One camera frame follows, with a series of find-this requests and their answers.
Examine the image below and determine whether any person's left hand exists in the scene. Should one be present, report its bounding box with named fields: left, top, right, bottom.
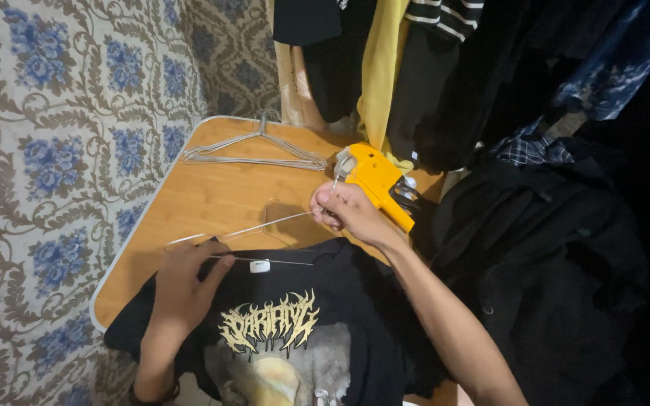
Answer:
left=152, top=239, right=236, bottom=335

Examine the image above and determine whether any person's right hand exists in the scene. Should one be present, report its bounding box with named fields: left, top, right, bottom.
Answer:
left=309, top=181, right=403, bottom=249

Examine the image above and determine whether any silver wire clothes hanger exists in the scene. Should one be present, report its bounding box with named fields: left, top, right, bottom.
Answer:
left=163, top=155, right=355, bottom=267

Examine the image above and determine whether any black printed t-shirt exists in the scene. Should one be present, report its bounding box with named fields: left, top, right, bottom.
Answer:
left=104, top=237, right=456, bottom=406

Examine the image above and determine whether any yellow tagging gun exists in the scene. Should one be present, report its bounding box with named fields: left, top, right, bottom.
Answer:
left=333, top=141, right=424, bottom=233

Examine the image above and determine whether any black white-striped hanging garment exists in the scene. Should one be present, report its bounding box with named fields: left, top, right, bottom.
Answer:
left=386, top=0, right=485, bottom=173

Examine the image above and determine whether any beige hanging cloth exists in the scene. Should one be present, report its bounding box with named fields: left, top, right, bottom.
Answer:
left=265, top=0, right=328, bottom=130

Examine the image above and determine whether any yellow hanging garment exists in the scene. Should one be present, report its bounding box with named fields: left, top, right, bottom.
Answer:
left=357, top=0, right=416, bottom=173

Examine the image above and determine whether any blue floral bed sheet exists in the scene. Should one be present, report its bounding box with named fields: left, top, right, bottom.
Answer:
left=0, top=0, right=282, bottom=406

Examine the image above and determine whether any blue plaid shirt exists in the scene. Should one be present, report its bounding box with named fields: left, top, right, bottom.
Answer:
left=487, top=115, right=579, bottom=168

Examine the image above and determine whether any heap of black clothing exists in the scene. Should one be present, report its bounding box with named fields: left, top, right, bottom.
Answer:
left=424, top=148, right=650, bottom=406

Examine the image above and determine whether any blue patterned hanging shirt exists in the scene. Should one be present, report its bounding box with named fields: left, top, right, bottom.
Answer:
left=548, top=0, right=650, bottom=123

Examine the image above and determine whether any dark wrist bracelet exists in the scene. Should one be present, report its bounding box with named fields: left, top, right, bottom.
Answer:
left=128, top=379, right=182, bottom=406

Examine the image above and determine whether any stack of wire hangers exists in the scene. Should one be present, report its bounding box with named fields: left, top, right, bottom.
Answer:
left=183, top=110, right=330, bottom=172

